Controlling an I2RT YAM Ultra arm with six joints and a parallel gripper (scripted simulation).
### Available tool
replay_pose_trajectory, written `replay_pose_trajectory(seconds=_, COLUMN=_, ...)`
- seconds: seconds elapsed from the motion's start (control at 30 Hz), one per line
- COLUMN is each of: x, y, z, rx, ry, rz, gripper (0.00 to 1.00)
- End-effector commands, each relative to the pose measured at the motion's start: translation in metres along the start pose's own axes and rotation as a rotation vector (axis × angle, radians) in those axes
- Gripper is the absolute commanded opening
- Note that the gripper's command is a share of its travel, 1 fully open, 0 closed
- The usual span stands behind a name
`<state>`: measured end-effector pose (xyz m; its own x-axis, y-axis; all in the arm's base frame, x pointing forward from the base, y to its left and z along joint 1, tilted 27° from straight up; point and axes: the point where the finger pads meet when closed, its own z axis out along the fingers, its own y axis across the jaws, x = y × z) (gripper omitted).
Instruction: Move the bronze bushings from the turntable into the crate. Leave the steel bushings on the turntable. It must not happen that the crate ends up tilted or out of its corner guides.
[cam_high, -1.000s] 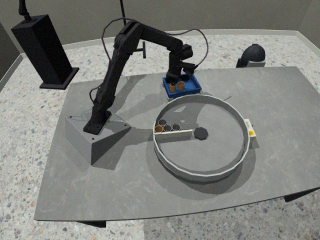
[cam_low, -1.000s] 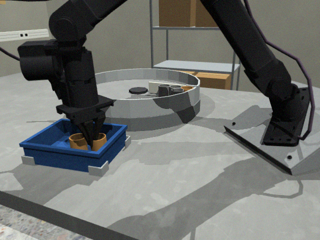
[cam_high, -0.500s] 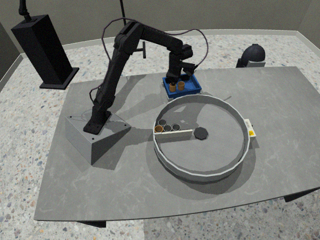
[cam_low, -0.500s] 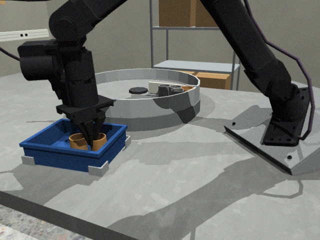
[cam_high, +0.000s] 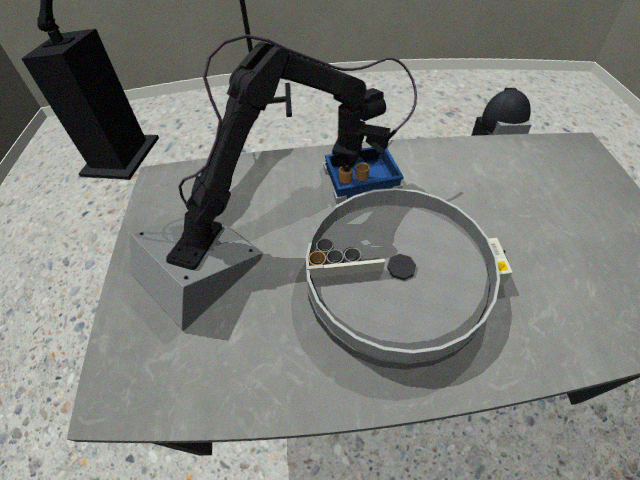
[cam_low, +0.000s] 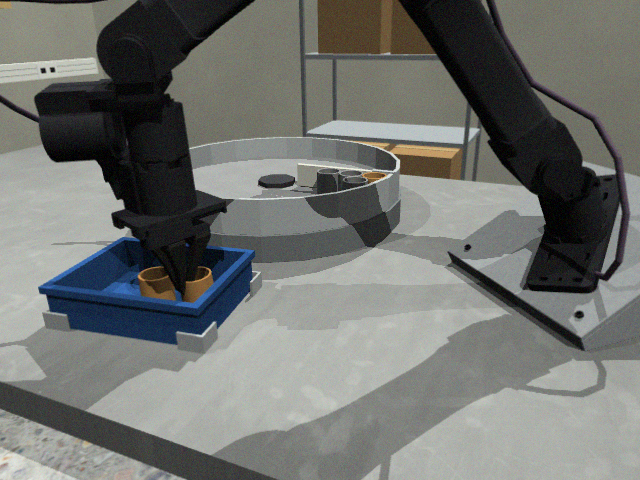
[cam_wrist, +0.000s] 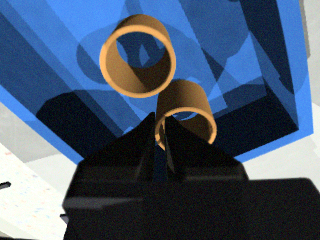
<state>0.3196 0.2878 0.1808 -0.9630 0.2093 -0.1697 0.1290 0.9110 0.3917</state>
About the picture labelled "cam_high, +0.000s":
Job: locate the blue plastic tray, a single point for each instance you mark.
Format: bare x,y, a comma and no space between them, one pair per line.
382,168

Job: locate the bronze bushing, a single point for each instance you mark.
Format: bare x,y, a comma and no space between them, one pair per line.
317,256
362,176
345,178

